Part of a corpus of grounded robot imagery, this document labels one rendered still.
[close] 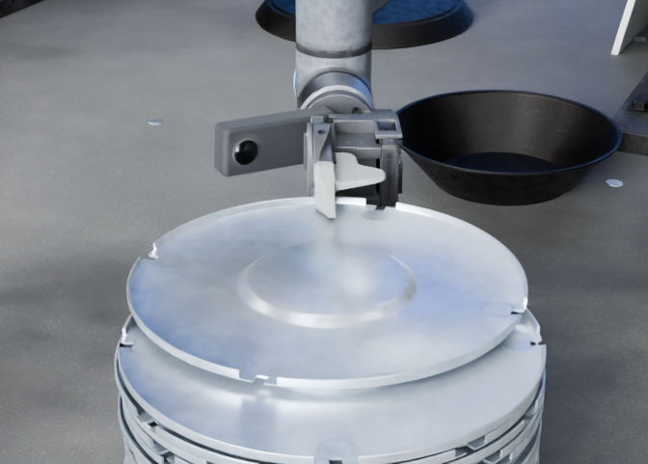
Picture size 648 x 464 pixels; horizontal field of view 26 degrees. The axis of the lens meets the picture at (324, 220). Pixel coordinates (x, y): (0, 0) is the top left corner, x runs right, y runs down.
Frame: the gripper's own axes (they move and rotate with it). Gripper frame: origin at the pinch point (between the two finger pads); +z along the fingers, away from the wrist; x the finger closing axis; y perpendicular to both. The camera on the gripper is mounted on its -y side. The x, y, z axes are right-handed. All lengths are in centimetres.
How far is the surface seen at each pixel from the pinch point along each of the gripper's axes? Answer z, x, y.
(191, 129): -85, 25, -16
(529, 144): -75, 24, 31
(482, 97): -80, 19, 25
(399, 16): -128, 22, 17
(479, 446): 31.1, 1.5, 8.7
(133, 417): 25.3, 2.8, -13.0
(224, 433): 30.3, 0.8, -7.0
